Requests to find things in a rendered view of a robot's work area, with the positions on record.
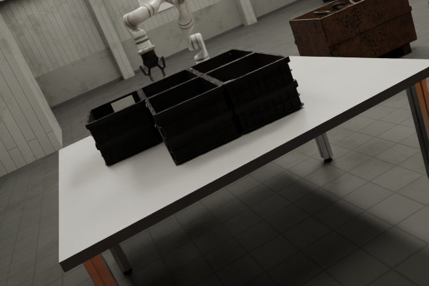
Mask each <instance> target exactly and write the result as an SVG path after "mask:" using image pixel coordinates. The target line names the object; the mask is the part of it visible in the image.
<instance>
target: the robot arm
mask: <svg viewBox="0 0 429 286"><path fill-rule="evenodd" d="M165 2H168V3H170V4H173V5H174V6H175V7H176V8H177V10H178V13H177V17H176V20H177V23H178V25H179V27H180V29H181V31H182V34H183V36H184V39H185V42H186V45H187V47H188V49H189V50H190V51H193V50H197V49H199V48H201V50H200V52H199V53H198V54H197V55H196V56H195V57H194V59H195V62H196V64H199V63H201V62H203V61H205V60H208V59H209V56H208V53H207V50H206V47H205V44H204V40H203V37H202V35H201V34H200V33H197V34H193V35H191V36H190V34H191V32H192V30H193V27H194V21H193V18H192V15H191V13H190V10H189V7H188V3H187V0H150V1H149V2H147V3H146V4H143V5H142V6H140V7H139V8H138V9H136V10H134V11H132V12H130V13H127V14H126V15H124V17H123V24H124V26H125V28H126V29H127V30H128V32H129V33H130V34H131V35H132V36H133V39H134V41H135V43H136V46H137V49H138V54H139V55H140V56H141V58H142V60H143V64H142V65H140V66H139V68H140V69H141V70H142V72H143V74H144V75H145V76H149V78H150V79H151V81H153V82H154V80H153V77H152V75H151V68H153V67H155V66H157V67H159V68H160V69H161V72H162V75H163V77H165V72H164V70H163V69H164V68H165V67H166V65H165V60H164V57H163V56H161V57H158V56H157V55H156V53H155V51H154V49H155V48H156V47H155V46H154V45H152V44H151V42H150V41H149V38H148V37H147V34H146V32H145V30H143V29H140V28H139V27H138V25H139V24H141V23H143V21H145V20H146V19H148V18H150V17H152V16H153V15H155V14H156V13H157V12H158V10H159V7H160V5H161V4H162V3H165ZM159 59H160V60H161V61H162V64H163V66H162V67H161V66H160V65H159V64H158V60H159ZM144 66H147V69H148V73H146V72H145V71H144V69H143V68H144Z"/></svg>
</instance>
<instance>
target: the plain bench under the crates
mask: <svg viewBox="0 0 429 286"><path fill-rule="evenodd" d="M289 58H290V62H289V63H288V64H289V67H290V69H292V71H291V73H292V76H293V79H296V80H297V83H298V87H297V91H298V93H300V95H299V97H300V100H301V102H302V103H304V105H303V106H302V107H301V108H300V109H298V110H296V111H294V112H291V113H290V114H287V115H286V116H283V117H281V118H279V119H277V120H274V121H272V122H270V123H268V124H265V125H264V126H261V127H260V128H257V129H255V130H253V131H251V132H248V133H241V134H240V135H238V136H237V138H236V139H233V140H231V141H229V142H226V143H224V144H222V145H220V146H218V147H216V148H214V149H212V150H209V151H207V152H205V153H203V154H200V155H198V156H196V157H194V158H192V159H190V160H188V161H186V162H183V163H180V164H179V163H174V161H173V159H172V157H171V155H170V153H169V151H168V149H167V147H166V145H165V143H164V141H163V139H162V138H161V139H162V140H161V141H159V144H157V145H155V146H153V147H150V148H148V149H146V150H143V151H141V152H139V153H137V154H135V155H133V156H130V157H128V158H125V159H124V160H121V161H120V162H117V163H115V164H113V165H105V160H104V159H103V157H102V154H101V153H100V150H97V148H96V146H95V141H94V138H93V137H92V136H89V137H86V138H84V139H82V140H80V141H78V142H76V143H74V144H72V145H70V146H67V147H65V148H63V149H60V150H59V264H60V265H61V267H62V269H63V271H64V272H67V271H69V270H71V269H73V268H75V267H77V266H78V265H80V264H83V265H84V267H85V269H86V270H87V272H88V274H89V275H90V277H91V279H92V281H93V283H94V284H95V286H119V284H118V283H117V281H116V279H115V277H114V275H113V274H112V271H111V270H110V268H109V266H108V264H107V262H106V260H105V259H104V257H103V255H102V252H104V251H106V250H108V249H109V250H110V252H111V254H112V256H113V257H114V259H115V261H116V263H117V265H118V266H119V268H120V270H121V272H122V273H123V274H124V275H128V274H130V273H131V272H132V270H133V269H132V267H131V265H130V262H129V260H128V258H127V256H126V254H125V253H124V251H123V249H122V247H121V245H120V243H121V242H123V241H125V240H127V239H128V238H130V237H132V236H134V235H136V234H138V233H139V232H142V231H143V230H145V229H147V228H149V227H151V226H152V225H154V224H156V223H158V222H160V221H162V220H164V219H166V218H168V217H169V216H171V215H173V214H175V213H177V212H178V211H180V210H182V209H184V208H186V207H188V206H190V205H192V204H194V203H195V202H197V201H199V200H201V199H203V198H204V197H207V196H208V195H210V194H212V193H214V192H216V191H218V190H219V189H221V188H223V187H225V186H227V185H228V184H231V183H233V182H234V181H236V180H238V179H240V178H242V177H244V176H245V175H247V174H249V173H251V172H253V171H254V170H257V169H259V168H261V167H262V166H264V165H266V164H268V163H269V162H271V161H273V160H275V159H277V158H279V157H281V156H283V155H285V154H286V153H288V152H290V151H292V150H294V149H295V148H297V147H299V146H302V145H303V144H305V143H307V142H309V141H311V140H312V139H315V141H316V144H317V147H318V150H319V153H320V157H321V158H324V161H325V162H330V161H331V160H332V157H331V156H333V153H332V150H331V146H330V144H329V141H328V138H327V135H326V132H327V131H329V130H331V129H333V128H335V127H336V126H338V125H340V124H342V123H344V122H346V121H348V120H350V119H352V118H353V117H355V116H357V115H359V114H360V113H362V112H364V111H366V110H368V109H370V108H372V107H374V106H376V105H378V104H379V103H381V102H383V101H385V100H387V99H388V98H390V97H392V96H394V95H396V94H398V93H400V92H402V91H403V90H405V89H406V92H407V97H408V100H409V105H410V109H411V112H412V117H413V120H414V125H415V128H416V133H417V136H418V140H419V145H420V148H421V153H422V155H423V160H424V163H425V168H426V173H427V176H428V180H429V92H428V87H427V84H426V78H428V77H429V59H382V58H355V57H301V56H289ZM155 127H156V126H155ZM156 129H157V128H156ZM157 131H158V130H157ZM158 133H159V132H158ZM159 135H160V134H159ZM160 137H161V136H160Z"/></svg>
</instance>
